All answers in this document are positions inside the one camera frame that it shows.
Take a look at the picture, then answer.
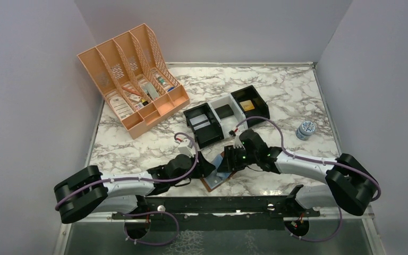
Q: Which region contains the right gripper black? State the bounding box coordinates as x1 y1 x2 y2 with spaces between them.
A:
217 144 258 172

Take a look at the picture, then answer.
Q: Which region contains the brown leather card holder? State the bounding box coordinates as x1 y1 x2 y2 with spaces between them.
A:
200 154 236 192

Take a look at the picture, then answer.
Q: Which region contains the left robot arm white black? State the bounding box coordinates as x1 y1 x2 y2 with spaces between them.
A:
54 153 222 224

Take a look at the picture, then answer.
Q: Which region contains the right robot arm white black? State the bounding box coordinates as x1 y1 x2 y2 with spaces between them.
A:
217 130 379 216

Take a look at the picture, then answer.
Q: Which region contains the white card in black bin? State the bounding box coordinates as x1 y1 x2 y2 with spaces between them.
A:
190 114 209 130

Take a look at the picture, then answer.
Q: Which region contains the gold card in black bin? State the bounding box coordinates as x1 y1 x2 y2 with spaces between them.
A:
240 100 255 112

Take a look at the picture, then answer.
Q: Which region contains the black bin left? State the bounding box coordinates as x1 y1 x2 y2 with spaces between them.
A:
183 103 224 149

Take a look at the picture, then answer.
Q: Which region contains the black bin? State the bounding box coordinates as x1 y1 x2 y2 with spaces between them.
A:
230 86 270 124
183 103 224 149

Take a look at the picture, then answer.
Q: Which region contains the white bin middle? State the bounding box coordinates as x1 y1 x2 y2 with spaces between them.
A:
208 94 246 139

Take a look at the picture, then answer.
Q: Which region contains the black bin right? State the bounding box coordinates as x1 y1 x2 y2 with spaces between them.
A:
230 86 270 124

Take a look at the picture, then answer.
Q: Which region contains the black object in white bin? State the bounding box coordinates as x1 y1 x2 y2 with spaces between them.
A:
215 104 234 120

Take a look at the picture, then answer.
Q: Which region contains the blue white small jar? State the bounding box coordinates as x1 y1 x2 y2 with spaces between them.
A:
295 121 316 141

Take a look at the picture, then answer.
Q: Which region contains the orange plastic file organizer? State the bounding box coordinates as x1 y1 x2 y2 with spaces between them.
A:
78 24 190 139

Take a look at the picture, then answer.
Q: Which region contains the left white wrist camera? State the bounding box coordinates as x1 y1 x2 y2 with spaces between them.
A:
177 139 195 158

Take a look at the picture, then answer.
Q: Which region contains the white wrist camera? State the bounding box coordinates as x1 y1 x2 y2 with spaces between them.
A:
177 139 195 158
229 129 243 148

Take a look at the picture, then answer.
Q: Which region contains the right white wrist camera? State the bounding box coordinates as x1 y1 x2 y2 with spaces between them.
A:
229 129 243 148

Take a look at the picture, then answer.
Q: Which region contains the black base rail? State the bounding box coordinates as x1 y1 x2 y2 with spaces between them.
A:
112 195 320 232

